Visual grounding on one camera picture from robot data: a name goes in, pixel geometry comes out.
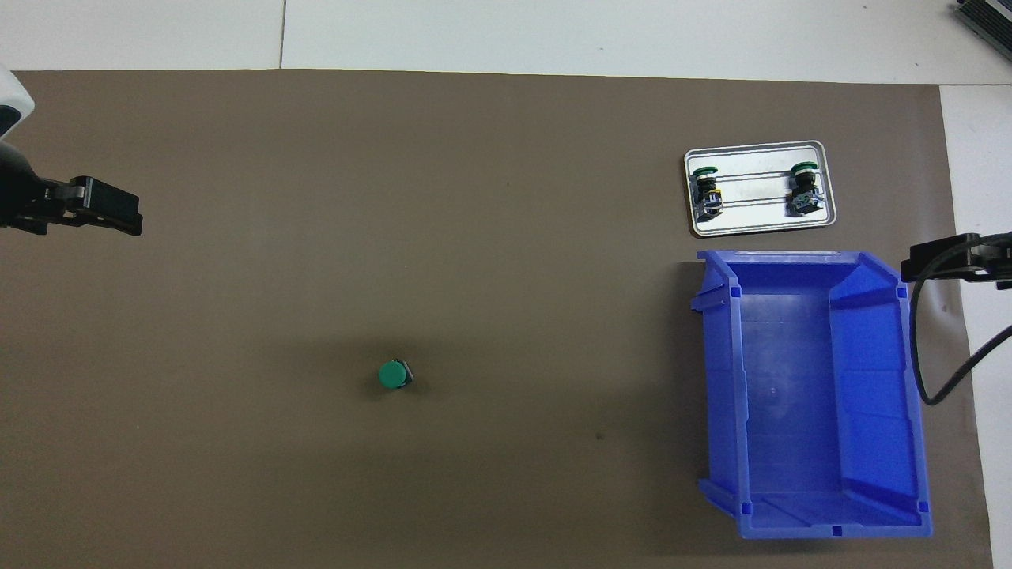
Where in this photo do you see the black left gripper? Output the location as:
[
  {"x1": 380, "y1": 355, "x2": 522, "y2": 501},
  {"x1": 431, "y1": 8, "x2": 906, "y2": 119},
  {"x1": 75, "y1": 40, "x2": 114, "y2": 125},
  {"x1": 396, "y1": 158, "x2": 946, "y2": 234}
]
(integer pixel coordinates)
[{"x1": 0, "y1": 142, "x2": 145, "y2": 236}]

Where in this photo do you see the green push button switch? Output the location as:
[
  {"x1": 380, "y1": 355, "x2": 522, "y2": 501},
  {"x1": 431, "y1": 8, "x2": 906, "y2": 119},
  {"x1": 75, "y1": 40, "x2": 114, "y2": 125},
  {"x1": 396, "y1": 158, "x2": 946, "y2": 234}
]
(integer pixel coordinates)
[
  {"x1": 377, "y1": 358, "x2": 415, "y2": 391},
  {"x1": 689, "y1": 166, "x2": 724, "y2": 220},
  {"x1": 785, "y1": 161, "x2": 823, "y2": 217}
]

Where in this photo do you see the silver metal tray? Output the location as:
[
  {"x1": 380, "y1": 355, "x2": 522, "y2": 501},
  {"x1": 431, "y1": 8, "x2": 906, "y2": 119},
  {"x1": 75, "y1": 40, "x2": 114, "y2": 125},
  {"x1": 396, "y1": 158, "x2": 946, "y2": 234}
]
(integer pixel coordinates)
[{"x1": 683, "y1": 140, "x2": 837, "y2": 238}]

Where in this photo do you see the blue plastic storage bin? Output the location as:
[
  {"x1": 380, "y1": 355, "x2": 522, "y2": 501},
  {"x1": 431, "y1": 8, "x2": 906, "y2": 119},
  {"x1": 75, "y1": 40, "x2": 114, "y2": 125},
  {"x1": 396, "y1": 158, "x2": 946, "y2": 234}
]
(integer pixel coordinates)
[{"x1": 690, "y1": 250, "x2": 934, "y2": 540}]

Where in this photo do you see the grey finned device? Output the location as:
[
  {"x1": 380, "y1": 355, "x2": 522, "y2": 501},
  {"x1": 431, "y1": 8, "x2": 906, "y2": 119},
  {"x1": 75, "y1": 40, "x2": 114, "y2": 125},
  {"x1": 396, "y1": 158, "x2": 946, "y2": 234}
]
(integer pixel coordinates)
[{"x1": 953, "y1": 0, "x2": 1012, "y2": 52}]

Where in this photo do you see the brown table mat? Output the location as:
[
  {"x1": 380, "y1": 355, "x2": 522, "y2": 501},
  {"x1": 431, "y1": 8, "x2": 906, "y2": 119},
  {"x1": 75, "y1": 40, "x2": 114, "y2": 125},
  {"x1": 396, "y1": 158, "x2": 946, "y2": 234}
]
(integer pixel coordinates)
[{"x1": 0, "y1": 70, "x2": 994, "y2": 569}]

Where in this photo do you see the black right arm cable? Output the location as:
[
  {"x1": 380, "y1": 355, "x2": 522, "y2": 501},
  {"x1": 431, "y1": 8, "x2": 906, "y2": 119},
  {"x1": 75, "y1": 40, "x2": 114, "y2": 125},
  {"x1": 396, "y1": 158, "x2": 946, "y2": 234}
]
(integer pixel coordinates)
[{"x1": 909, "y1": 234, "x2": 1012, "y2": 406}]

